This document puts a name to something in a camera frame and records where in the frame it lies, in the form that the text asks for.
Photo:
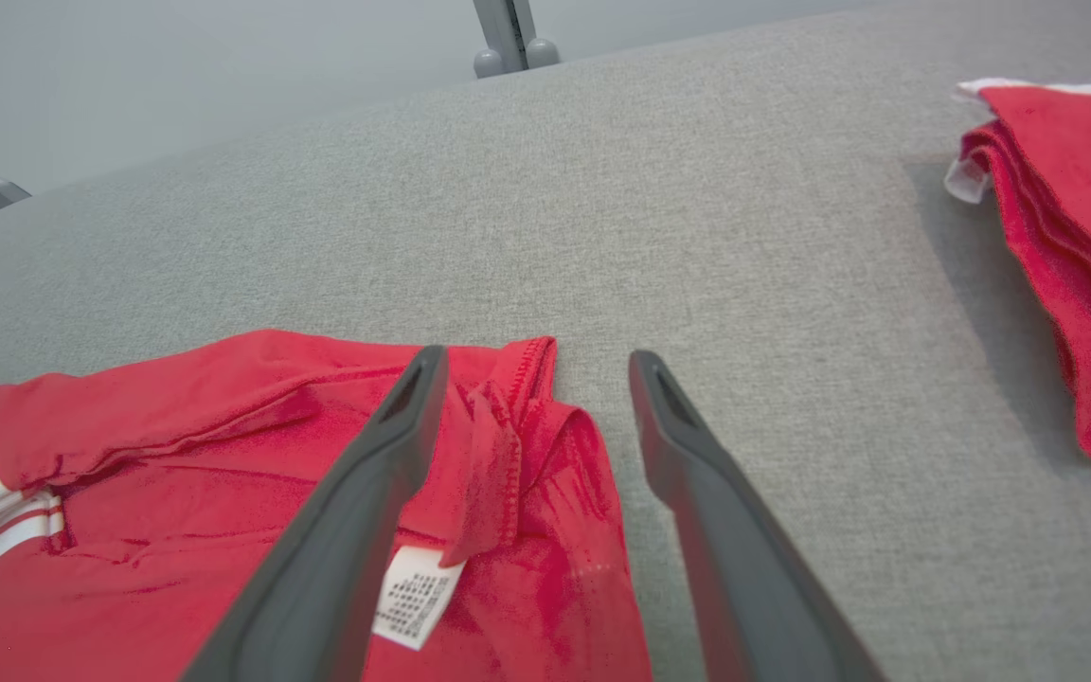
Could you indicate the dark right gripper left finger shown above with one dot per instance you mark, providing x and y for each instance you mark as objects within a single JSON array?
[{"x": 337, "y": 559}]

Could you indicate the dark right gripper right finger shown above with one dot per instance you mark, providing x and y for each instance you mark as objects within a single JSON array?
[{"x": 740, "y": 568}]

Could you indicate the red garment with hemmed edges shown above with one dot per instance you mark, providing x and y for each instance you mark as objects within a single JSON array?
[{"x": 176, "y": 530}]

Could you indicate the plain red garment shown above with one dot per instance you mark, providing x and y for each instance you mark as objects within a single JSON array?
[{"x": 1085, "y": 189}]

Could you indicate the grey partition post, rounded feet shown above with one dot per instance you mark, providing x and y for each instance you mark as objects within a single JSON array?
[{"x": 506, "y": 28}]

